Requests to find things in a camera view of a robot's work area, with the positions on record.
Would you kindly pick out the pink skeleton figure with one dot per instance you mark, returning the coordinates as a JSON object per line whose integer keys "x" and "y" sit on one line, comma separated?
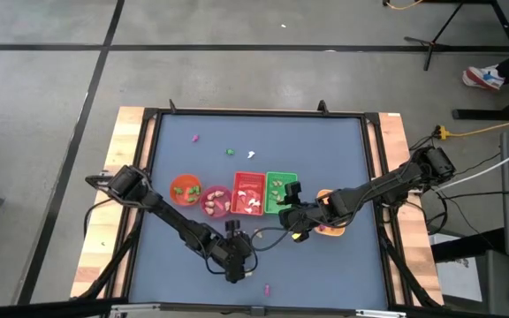
{"x": 218, "y": 204}
{"x": 267, "y": 289}
{"x": 322, "y": 228}
{"x": 195, "y": 138}

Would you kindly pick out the wrist camera with yellow tag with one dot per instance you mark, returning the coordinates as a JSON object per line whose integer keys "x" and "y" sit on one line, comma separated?
{"x": 301, "y": 236}

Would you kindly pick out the green skeleton figure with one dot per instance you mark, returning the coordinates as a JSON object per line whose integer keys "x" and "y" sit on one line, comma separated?
{"x": 178, "y": 190}
{"x": 195, "y": 190}
{"x": 229, "y": 152}
{"x": 191, "y": 199}

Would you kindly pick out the wooden side board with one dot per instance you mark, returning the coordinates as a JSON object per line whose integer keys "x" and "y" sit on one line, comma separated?
{"x": 418, "y": 247}
{"x": 104, "y": 247}

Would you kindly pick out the black tripod stand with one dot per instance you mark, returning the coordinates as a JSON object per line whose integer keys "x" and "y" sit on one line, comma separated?
{"x": 446, "y": 24}

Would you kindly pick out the light grey box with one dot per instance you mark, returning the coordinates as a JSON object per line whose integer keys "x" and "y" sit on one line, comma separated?
{"x": 458, "y": 278}

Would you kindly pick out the black stand base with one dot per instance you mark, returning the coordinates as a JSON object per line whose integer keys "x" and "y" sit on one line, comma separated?
{"x": 480, "y": 114}

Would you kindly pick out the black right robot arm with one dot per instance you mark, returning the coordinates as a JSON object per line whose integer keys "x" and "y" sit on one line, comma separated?
{"x": 382, "y": 185}

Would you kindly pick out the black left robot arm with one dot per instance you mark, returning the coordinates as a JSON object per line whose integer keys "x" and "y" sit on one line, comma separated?
{"x": 170, "y": 216}

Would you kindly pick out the orange plastic bin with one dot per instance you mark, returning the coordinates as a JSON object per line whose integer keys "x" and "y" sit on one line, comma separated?
{"x": 185, "y": 180}

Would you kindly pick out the person's shoe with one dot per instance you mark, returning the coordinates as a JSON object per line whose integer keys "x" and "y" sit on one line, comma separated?
{"x": 483, "y": 77}

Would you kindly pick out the green slotted plastic basket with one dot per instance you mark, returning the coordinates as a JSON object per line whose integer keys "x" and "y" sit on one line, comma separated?
{"x": 272, "y": 207}

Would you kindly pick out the pink plastic bin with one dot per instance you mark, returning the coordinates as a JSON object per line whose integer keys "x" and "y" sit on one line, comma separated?
{"x": 216, "y": 214}

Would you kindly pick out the yellow plastic bin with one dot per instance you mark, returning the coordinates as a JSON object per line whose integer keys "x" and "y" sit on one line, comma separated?
{"x": 331, "y": 232}

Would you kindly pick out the silver metal bar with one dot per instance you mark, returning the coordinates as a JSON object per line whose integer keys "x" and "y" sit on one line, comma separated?
{"x": 369, "y": 313}

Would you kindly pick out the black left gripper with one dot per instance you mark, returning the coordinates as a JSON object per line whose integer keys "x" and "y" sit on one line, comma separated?
{"x": 234, "y": 252}

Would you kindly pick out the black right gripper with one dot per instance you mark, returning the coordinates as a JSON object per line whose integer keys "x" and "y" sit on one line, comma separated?
{"x": 303, "y": 216}

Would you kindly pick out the red slotted plastic basket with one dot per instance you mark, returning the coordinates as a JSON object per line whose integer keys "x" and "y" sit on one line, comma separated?
{"x": 248, "y": 179}

